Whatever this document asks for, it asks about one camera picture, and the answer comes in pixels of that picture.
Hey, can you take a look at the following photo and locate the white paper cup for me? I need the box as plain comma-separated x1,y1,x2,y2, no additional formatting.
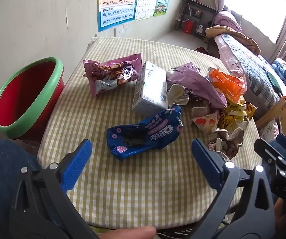
168,83,191,106

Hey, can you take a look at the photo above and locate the person's left hand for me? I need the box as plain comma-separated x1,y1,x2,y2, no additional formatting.
98,225,156,239

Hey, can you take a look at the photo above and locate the red basin with green rim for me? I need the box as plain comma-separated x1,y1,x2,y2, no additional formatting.
0,57,65,140

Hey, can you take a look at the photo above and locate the white floral cushion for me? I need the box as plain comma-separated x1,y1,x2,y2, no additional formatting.
259,119,283,141

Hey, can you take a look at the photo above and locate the white milk carton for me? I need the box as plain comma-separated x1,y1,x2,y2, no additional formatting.
132,60,169,115

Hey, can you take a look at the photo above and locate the purple pillow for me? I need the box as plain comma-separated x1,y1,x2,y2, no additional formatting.
214,10,243,33

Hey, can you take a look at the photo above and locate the brown wrapper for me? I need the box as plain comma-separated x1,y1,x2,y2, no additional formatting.
206,127,245,160

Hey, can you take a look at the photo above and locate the pink purple plastic bag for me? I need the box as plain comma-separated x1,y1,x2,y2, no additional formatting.
166,63,228,109

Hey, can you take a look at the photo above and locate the white chart wall poster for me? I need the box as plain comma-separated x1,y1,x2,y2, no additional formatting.
134,0,162,22

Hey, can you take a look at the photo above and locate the blue plaid patchwork quilt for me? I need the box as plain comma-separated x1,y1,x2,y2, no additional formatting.
220,33,286,140

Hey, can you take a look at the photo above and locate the pink strawberry print carton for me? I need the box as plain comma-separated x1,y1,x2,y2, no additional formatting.
191,111,221,135

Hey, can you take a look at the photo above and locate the tan cloth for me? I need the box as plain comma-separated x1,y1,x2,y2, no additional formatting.
206,26,261,55

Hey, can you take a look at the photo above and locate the blue letter wall poster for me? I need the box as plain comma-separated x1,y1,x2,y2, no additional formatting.
98,0,138,33

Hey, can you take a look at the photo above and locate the person's left leg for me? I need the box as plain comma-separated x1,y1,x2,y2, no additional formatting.
0,139,66,229

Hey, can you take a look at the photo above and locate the blue cookie wrapper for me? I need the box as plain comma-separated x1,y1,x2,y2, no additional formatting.
106,105,184,162

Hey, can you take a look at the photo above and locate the dark metal shelf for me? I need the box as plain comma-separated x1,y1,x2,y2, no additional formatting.
175,0,219,40

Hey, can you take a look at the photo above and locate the red box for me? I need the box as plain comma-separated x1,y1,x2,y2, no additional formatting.
183,21,194,34

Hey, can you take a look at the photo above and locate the beige paper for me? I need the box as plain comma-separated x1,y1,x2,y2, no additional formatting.
191,99,213,118

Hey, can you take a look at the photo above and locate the yellow wrapper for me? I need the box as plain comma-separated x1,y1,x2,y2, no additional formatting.
219,99,257,131

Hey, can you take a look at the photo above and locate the pink snack wrapper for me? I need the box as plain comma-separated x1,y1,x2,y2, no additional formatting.
82,53,143,98

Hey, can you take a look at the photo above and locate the window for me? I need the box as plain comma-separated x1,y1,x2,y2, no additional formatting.
224,0,286,43

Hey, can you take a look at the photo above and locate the wooden chair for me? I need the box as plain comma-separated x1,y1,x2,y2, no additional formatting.
255,97,286,142

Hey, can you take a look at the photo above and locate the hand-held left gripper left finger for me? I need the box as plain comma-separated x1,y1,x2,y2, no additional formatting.
8,138,101,239

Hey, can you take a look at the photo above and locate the orange plastic wrapper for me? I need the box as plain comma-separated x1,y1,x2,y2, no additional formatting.
208,68,247,105

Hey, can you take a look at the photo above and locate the pink bed sheet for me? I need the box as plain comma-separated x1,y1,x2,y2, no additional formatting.
214,36,245,80

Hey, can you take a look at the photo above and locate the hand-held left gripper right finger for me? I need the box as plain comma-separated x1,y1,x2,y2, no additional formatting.
191,138,277,239

